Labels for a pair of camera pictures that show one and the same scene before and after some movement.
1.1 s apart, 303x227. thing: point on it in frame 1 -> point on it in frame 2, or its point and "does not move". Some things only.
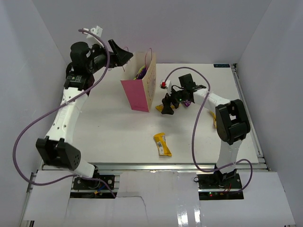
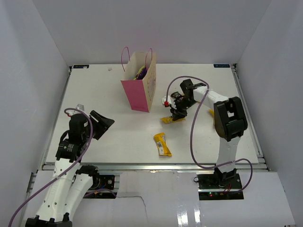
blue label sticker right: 221,65 does not move
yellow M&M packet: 160,107 -> 169,119
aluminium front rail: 116,167 does not move
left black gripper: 122,56 -> 103,124
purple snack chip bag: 141,73 does not move
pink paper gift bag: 139,83 does not move
